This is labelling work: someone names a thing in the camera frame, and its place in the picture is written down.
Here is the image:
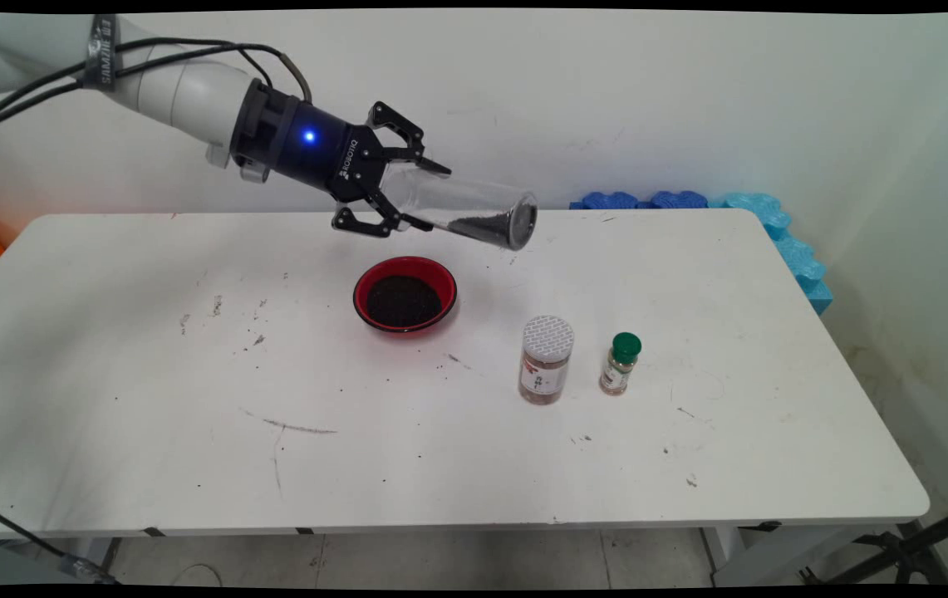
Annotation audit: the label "black cable strap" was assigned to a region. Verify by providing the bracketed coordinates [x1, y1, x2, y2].
[81, 15, 122, 91]

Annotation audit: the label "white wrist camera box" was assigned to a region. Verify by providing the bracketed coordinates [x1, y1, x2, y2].
[206, 145, 268, 184]

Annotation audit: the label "light blue foam mat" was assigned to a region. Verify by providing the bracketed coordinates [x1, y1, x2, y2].
[710, 192, 834, 315]

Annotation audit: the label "black floor cable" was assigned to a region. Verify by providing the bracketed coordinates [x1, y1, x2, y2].
[0, 495, 121, 585]

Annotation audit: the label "small spice bottle green cap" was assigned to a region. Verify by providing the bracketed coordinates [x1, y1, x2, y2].
[599, 332, 642, 396]

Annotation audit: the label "spice jar with white lid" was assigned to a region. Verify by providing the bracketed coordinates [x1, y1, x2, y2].
[518, 315, 576, 406]

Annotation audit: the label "black seeds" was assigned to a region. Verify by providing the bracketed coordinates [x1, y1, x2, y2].
[447, 199, 538, 252]
[366, 276, 444, 326]

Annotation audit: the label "clear tall plastic jar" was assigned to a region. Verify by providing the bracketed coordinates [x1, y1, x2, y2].
[382, 162, 539, 252]

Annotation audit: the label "thin white floor cable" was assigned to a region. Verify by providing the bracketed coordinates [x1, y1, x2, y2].
[170, 563, 225, 586]

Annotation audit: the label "black tripod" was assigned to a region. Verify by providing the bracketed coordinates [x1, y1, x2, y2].
[798, 497, 948, 586]

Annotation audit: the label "red bowl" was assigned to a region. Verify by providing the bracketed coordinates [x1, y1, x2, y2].
[352, 256, 459, 335]

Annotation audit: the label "dark blue foam mat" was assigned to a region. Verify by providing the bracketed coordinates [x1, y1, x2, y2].
[569, 191, 639, 210]
[648, 190, 709, 209]

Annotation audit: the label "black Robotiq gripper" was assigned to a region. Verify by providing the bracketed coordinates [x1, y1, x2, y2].
[230, 79, 451, 239]

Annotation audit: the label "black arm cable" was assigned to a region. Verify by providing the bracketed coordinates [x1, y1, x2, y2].
[0, 46, 275, 140]
[0, 37, 313, 134]

